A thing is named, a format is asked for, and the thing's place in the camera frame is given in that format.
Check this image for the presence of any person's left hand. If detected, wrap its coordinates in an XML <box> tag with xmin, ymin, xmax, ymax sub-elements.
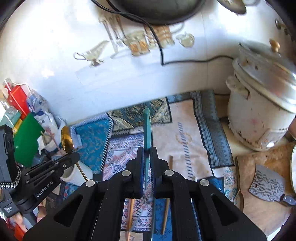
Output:
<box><xmin>8</xmin><ymin>202</ymin><xmax>48</xmax><ymax>238</ymax></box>

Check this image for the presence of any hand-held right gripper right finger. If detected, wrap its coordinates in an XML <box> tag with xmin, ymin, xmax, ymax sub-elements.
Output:
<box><xmin>150</xmin><ymin>147</ymin><xmax>268</xmax><ymax>241</ymax></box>

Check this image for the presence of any blue white plastic bag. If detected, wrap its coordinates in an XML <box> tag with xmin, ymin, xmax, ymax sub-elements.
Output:
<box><xmin>26</xmin><ymin>91</ymin><xmax>61</xmax><ymax>139</ymax></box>

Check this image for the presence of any brass wall hook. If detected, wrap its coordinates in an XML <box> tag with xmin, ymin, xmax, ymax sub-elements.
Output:
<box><xmin>275</xmin><ymin>19</ymin><xmax>290</xmax><ymax>35</ymax></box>

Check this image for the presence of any white crumpled tissue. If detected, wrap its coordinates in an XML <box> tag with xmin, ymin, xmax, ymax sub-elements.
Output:
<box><xmin>37</xmin><ymin>132</ymin><xmax>57</xmax><ymax>154</ymax></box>

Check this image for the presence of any black wok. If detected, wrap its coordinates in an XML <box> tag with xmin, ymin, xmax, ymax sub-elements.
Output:
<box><xmin>109</xmin><ymin>0</ymin><xmax>206</xmax><ymax>25</ymax></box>

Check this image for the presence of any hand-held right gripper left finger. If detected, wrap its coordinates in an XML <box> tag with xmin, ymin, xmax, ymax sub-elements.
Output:
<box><xmin>23</xmin><ymin>146</ymin><xmax>145</xmax><ymax>241</ymax></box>

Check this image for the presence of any teal box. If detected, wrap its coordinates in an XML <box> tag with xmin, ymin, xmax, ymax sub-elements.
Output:
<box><xmin>0</xmin><ymin>108</ymin><xmax>22</xmax><ymax>127</ymax></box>

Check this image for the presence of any gold spoon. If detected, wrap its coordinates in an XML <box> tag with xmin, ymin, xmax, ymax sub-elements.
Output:
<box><xmin>60</xmin><ymin>126</ymin><xmax>89</xmax><ymax>181</ymax></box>

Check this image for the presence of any wooden cutting board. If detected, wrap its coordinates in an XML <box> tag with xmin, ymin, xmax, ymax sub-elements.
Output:
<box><xmin>235</xmin><ymin>141</ymin><xmax>296</xmax><ymax>234</ymax></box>

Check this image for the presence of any black white braided cord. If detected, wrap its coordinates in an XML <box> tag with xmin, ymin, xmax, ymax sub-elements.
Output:
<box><xmin>0</xmin><ymin>166</ymin><xmax>22</xmax><ymax>189</ymax></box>

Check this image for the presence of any white utensil holder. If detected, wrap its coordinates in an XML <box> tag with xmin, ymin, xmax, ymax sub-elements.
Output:
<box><xmin>60</xmin><ymin>160</ymin><xmax>93</xmax><ymax>187</ymax></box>

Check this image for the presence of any metal ladle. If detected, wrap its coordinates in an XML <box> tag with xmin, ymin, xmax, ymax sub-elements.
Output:
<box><xmin>216</xmin><ymin>0</ymin><xmax>247</xmax><ymax>15</ymax></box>

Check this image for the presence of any white round plate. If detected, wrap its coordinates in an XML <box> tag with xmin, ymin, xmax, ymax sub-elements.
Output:
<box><xmin>290</xmin><ymin>144</ymin><xmax>296</xmax><ymax>187</ymax></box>

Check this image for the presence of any green cutting board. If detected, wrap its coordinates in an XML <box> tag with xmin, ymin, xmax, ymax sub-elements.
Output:
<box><xmin>13</xmin><ymin>113</ymin><xmax>46</xmax><ymax>168</ymax></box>

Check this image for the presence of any white rice cooker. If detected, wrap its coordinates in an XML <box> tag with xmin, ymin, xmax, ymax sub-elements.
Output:
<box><xmin>225</xmin><ymin>58</ymin><xmax>296</xmax><ymax>152</ymax></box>

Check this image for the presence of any red box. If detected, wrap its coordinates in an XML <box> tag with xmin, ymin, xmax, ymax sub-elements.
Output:
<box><xmin>4</xmin><ymin>84</ymin><xmax>30</xmax><ymax>120</ymax></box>

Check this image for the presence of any beige blue bordered mat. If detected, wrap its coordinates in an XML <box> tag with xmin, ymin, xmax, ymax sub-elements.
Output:
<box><xmin>107</xmin><ymin>90</ymin><xmax>235</xmax><ymax>183</ymax></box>

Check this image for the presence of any patterned steel cleaver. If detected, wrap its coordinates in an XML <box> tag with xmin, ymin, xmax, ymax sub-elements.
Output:
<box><xmin>248</xmin><ymin>164</ymin><xmax>296</xmax><ymax>208</ymax></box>

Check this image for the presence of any thin black cable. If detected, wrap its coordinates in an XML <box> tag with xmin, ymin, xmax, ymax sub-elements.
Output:
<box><xmin>90</xmin><ymin>0</ymin><xmax>234</xmax><ymax>67</ymax></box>

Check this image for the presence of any metal rice cooker lid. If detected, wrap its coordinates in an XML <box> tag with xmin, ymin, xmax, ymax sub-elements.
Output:
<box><xmin>238</xmin><ymin>39</ymin><xmax>296</xmax><ymax>115</ymax></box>

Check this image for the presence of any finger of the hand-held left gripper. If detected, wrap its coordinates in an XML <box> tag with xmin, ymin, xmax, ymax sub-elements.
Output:
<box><xmin>21</xmin><ymin>152</ymin><xmax>80</xmax><ymax>185</ymax></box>

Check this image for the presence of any teal handled knife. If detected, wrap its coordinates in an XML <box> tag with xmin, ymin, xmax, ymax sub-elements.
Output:
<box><xmin>128</xmin><ymin>108</ymin><xmax>156</xmax><ymax>241</ymax></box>

